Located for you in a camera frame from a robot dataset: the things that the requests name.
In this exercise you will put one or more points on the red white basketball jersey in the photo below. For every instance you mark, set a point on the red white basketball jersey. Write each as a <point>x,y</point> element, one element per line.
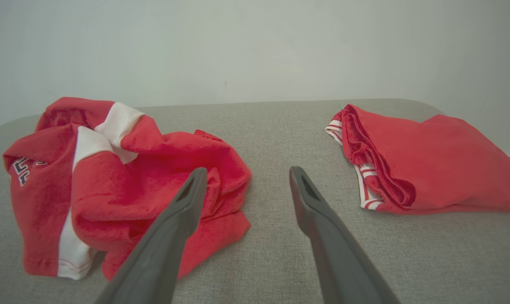
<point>111,190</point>
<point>440,169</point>

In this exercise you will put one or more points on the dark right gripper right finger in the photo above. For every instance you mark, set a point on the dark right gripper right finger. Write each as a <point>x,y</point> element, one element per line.
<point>335,261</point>

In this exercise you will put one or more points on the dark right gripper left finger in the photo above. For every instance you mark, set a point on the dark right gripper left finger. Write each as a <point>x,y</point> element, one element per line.
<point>162,253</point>

